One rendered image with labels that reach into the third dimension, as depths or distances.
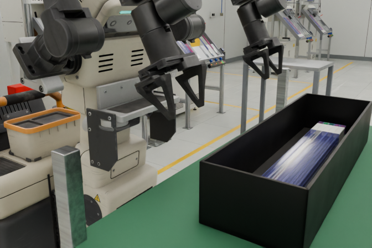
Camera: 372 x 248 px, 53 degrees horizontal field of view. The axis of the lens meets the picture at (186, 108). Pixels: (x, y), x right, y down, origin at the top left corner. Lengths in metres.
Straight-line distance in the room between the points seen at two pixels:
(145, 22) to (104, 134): 0.39
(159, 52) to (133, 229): 0.30
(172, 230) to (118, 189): 0.48
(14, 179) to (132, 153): 0.36
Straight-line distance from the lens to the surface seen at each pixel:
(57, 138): 1.33
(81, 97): 1.07
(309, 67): 3.29
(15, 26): 3.40
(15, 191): 1.23
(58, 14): 0.81
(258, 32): 1.02
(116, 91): 1.01
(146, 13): 0.66
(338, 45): 10.13
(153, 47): 0.65
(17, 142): 1.33
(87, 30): 0.81
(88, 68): 0.96
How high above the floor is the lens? 1.30
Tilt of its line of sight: 16 degrees down
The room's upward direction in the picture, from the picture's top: straight up
